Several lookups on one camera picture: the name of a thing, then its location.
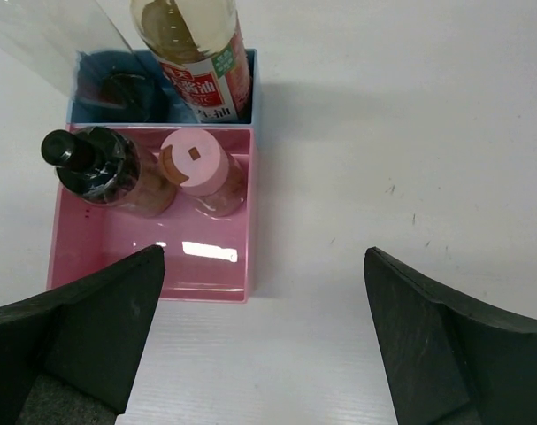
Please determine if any soy sauce bottle red label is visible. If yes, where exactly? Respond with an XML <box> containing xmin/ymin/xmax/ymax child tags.
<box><xmin>130</xmin><ymin>0</ymin><xmax>252</xmax><ymax>123</ymax></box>

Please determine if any black grinder spice bottle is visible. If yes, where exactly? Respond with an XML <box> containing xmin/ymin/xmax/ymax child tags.
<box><xmin>41</xmin><ymin>127</ymin><xmax>177</xmax><ymax>218</ymax></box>

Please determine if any blue storage box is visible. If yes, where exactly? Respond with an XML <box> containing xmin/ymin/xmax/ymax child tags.
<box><xmin>67</xmin><ymin>48</ymin><xmax>265</xmax><ymax>147</ymax></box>

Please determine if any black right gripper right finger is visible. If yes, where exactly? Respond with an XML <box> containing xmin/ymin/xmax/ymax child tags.
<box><xmin>364</xmin><ymin>248</ymin><xmax>537</xmax><ymax>424</ymax></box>

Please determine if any pink storage box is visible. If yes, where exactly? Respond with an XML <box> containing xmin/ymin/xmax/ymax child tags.
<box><xmin>46</xmin><ymin>125</ymin><xmax>258</xmax><ymax>303</ymax></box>

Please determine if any pink-cap spice jar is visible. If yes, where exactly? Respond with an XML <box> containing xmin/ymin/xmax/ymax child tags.
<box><xmin>158</xmin><ymin>127</ymin><xmax>247</xmax><ymax>218</ymax></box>

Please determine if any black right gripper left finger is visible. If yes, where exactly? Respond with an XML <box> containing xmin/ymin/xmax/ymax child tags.
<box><xmin>0</xmin><ymin>245</ymin><xmax>165</xmax><ymax>424</ymax></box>

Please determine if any tall clear dark-liquid bottle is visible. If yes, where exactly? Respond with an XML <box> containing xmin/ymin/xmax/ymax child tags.
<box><xmin>0</xmin><ymin>0</ymin><xmax>168</xmax><ymax>123</ymax></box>

